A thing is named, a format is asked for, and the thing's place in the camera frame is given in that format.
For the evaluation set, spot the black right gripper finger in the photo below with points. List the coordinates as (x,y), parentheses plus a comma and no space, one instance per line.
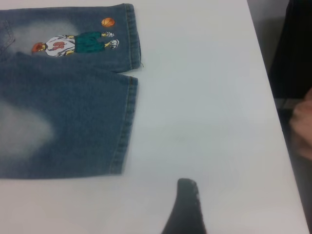
(186,212)

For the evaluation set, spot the blue denim jeans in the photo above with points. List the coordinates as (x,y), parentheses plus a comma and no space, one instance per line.
(73,102)

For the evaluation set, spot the blurry bare person hand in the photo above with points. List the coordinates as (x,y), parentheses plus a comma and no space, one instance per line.
(303,126)

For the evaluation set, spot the black garment of person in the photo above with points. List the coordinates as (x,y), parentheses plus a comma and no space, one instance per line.
(293,48)

